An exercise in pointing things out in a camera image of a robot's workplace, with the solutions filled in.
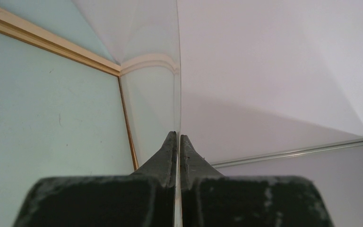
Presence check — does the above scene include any left aluminium corner post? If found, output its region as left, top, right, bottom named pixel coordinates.
left=211, top=138, right=363, bottom=168

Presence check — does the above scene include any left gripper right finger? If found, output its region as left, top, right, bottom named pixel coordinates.
left=180, top=135, right=333, bottom=227

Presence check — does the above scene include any light wooden picture frame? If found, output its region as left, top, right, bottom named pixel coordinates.
left=0, top=0, right=140, bottom=171

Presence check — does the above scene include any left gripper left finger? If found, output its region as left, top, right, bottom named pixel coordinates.
left=14, top=131, right=177, bottom=227

